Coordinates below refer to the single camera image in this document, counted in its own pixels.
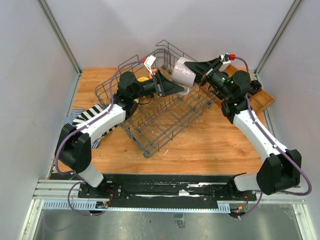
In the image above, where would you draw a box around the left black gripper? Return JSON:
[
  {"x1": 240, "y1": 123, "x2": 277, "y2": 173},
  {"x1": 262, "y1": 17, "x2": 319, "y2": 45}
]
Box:
[{"x1": 132, "y1": 70, "x2": 185, "y2": 100}]

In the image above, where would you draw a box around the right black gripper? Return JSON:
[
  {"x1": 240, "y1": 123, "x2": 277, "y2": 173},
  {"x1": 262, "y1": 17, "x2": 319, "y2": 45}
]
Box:
[{"x1": 182, "y1": 58, "x2": 232, "y2": 100}]

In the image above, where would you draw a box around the lilac ceramic mug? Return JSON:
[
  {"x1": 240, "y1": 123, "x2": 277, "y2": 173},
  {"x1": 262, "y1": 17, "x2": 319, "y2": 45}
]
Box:
[{"x1": 172, "y1": 57, "x2": 196, "y2": 96}]

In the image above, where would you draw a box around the yellow enamel mug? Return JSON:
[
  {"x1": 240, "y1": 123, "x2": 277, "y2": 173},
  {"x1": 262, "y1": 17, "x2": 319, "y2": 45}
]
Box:
[{"x1": 138, "y1": 77, "x2": 149, "y2": 82}]

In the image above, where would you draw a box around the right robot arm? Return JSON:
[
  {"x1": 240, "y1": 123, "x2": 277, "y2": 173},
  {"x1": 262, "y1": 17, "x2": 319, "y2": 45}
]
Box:
[{"x1": 184, "y1": 54, "x2": 302, "y2": 200}]

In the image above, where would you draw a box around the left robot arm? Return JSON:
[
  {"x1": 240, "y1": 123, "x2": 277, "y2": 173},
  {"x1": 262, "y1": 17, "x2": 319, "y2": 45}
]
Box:
[{"x1": 54, "y1": 70, "x2": 184, "y2": 198}]

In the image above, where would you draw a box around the wooden compartment tray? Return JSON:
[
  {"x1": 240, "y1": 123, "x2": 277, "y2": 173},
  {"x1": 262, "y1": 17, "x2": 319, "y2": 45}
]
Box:
[{"x1": 200, "y1": 64, "x2": 275, "y2": 115}]

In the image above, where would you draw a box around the black white striped cloth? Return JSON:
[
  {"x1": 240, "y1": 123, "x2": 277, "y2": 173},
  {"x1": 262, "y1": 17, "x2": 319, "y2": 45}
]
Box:
[{"x1": 73, "y1": 104, "x2": 103, "y2": 126}]

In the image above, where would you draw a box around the blue white striped cloth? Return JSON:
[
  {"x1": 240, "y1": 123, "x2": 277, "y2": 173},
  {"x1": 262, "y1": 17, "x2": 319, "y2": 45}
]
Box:
[{"x1": 63, "y1": 108, "x2": 100, "y2": 149}]

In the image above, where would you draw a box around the grey wire dish rack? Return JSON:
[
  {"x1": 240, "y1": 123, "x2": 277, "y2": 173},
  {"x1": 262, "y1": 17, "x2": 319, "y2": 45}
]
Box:
[{"x1": 94, "y1": 39, "x2": 217, "y2": 158}]

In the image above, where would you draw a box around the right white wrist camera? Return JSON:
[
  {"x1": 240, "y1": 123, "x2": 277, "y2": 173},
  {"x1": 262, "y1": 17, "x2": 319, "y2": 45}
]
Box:
[{"x1": 219, "y1": 53, "x2": 231, "y2": 65}]

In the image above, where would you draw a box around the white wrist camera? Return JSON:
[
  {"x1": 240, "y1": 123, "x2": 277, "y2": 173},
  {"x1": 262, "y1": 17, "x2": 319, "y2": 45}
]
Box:
[
  {"x1": 219, "y1": 53, "x2": 231, "y2": 65},
  {"x1": 143, "y1": 55, "x2": 156, "y2": 73}
]

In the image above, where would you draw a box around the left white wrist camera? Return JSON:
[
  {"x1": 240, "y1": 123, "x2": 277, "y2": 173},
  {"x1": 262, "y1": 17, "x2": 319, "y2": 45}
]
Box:
[{"x1": 143, "y1": 55, "x2": 156, "y2": 73}]

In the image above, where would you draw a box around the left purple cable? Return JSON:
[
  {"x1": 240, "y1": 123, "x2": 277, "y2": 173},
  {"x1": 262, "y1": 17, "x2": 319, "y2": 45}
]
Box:
[{"x1": 54, "y1": 58, "x2": 148, "y2": 216}]

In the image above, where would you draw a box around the purple cable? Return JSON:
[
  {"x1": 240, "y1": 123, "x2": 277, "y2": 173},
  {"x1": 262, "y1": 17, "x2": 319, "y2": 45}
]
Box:
[
  {"x1": 229, "y1": 53, "x2": 313, "y2": 221},
  {"x1": 54, "y1": 58, "x2": 148, "y2": 216}
]

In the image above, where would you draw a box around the black cable bundle right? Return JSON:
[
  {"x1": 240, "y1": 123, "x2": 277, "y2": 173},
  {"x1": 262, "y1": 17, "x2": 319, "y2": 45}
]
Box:
[{"x1": 249, "y1": 79, "x2": 263, "y2": 96}]

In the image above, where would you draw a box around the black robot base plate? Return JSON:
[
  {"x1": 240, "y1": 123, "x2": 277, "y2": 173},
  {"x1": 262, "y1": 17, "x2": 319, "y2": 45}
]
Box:
[{"x1": 49, "y1": 172, "x2": 258, "y2": 210}]

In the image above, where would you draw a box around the right aluminium frame post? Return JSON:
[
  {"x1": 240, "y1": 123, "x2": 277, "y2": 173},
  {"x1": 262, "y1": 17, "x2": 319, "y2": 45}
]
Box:
[{"x1": 253, "y1": 0, "x2": 304, "y2": 76}]

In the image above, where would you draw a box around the aluminium frame post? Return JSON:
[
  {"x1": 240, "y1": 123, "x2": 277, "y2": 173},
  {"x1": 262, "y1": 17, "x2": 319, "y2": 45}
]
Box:
[
  {"x1": 253, "y1": 0, "x2": 304, "y2": 76},
  {"x1": 36, "y1": 0, "x2": 82, "y2": 76}
]

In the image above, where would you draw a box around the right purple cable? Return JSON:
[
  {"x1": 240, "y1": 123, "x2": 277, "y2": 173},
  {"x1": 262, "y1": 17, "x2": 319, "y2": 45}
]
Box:
[{"x1": 229, "y1": 53, "x2": 313, "y2": 221}]

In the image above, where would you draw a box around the left aluminium frame post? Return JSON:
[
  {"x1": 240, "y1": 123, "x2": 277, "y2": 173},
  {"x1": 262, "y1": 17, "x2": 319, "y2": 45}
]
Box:
[{"x1": 36, "y1": 0, "x2": 82, "y2": 76}]

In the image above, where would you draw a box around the slotted cable duct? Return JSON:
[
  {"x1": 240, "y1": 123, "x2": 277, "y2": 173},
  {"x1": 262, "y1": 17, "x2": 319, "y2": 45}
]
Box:
[{"x1": 42, "y1": 199, "x2": 231, "y2": 214}]

